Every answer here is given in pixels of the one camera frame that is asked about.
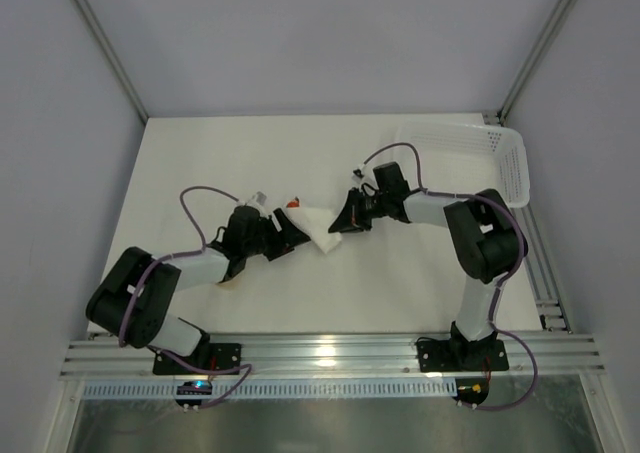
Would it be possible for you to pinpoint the white plastic basket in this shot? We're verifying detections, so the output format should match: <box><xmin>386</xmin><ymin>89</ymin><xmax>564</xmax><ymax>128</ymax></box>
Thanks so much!
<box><xmin>395</xmin><ymin>121</ymin><xmax>530</xmax><ymax>208</ymax></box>

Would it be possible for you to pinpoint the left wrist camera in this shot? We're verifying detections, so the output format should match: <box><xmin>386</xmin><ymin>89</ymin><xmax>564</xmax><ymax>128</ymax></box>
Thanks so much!
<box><xmin>249</xmin><ymin>191</ymin><xmax>266</xmax><ymax>209</ymax></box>

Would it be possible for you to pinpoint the aluminium mounting rail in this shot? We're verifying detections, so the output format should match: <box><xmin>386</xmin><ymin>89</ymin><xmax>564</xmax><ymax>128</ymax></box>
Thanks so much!
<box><xmin>60</xmin><ymin>331</ymin><xmax>605</xmax><ymax>380</ymax></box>

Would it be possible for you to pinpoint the white slotted cable duct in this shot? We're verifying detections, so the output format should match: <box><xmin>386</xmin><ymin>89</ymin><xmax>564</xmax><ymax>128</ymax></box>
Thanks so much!
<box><xmin>82</xmin><ymin>376</ymin><xmax>457</xmax><ymax>401</ymax></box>

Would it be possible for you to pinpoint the beige utensil case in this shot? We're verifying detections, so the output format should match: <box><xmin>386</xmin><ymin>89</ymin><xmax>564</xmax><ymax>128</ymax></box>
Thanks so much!
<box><xmin>216</xmin><ymin>275</ymin><xmax>242</xmax><ymax>291</ymax></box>

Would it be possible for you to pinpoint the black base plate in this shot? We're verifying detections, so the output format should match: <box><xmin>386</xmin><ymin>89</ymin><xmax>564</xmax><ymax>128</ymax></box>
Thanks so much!
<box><xmin>415</xmin><ymin>336</ymin><xmax>510</xmax><ymax>373</ymax></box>
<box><xmin>152</xmin><ymin>339</ymin><xmax>242</xmax><ymax>376</ymax></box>

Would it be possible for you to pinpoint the right aluminium frame post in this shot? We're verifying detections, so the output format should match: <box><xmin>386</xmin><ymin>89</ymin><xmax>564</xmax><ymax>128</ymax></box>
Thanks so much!
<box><xmin>497</xmin><ymin>0</ymin><xmax>579</xmax><ymax>126</ymax></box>

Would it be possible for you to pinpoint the aluminium frame post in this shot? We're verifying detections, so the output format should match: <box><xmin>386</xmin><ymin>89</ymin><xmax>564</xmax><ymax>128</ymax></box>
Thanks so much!
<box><xmin>497</xmin><ymin>0</ymin><xmax>579</xmax><ymax>126</ymax></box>
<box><xmin>71</xmin><ymin>0</ymin><xmax>149</xmax><ymax>125</ymax></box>

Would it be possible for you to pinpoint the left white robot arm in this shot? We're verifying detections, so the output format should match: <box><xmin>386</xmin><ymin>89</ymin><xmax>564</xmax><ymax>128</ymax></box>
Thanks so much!
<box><xmin>85</xmin><ymin>206</ymin><xmax>310</xmax><ymax>374</ymax></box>

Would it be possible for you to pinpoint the left aluminium frame post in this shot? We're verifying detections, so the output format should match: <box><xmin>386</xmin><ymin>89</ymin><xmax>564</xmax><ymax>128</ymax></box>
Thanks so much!
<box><xmin>71</xmin><ymin>0</ymin><xmax>149</xmax><ymax>125</ymax></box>

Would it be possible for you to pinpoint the white paper napkin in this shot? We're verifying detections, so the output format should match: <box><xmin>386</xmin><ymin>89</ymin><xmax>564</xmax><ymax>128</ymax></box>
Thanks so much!
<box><xmin>285</xmin><ymin>206</ymin><xmax>342</xmax><ymax>254</ymax></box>

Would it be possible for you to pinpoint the right side aluminium rail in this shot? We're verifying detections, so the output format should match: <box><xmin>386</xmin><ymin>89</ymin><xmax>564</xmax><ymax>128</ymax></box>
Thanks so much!
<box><xmin>515</xmin><ymin>205</ymin><xmax>573</xmax><ymax>334</ymax></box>

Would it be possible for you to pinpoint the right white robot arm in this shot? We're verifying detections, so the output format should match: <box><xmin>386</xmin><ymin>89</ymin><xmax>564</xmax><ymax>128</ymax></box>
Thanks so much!
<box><xmin>328</xmin><ymin>162</ymin><xmax>528</xmax><ymax>373</ymax></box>

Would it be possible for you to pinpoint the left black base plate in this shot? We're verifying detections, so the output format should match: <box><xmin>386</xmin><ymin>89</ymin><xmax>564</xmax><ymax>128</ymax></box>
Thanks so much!
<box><xmin>152</xmin><ymin>339</ymin><xmax>242</xmax><ymax>376</ymax></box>

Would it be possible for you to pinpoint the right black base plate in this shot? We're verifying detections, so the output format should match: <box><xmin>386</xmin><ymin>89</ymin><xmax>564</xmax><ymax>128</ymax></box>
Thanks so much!
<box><xmin>415</xmin><ymin>336</ymin><xmax>510</xmax><ymax>373</ymax></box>

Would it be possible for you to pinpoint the orange plastic spoon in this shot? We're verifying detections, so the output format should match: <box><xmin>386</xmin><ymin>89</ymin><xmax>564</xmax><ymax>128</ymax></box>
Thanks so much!
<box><xmin>286</xmin><ymin>197</ymin><xmax>300</xmax><ymax>208</ymax></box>

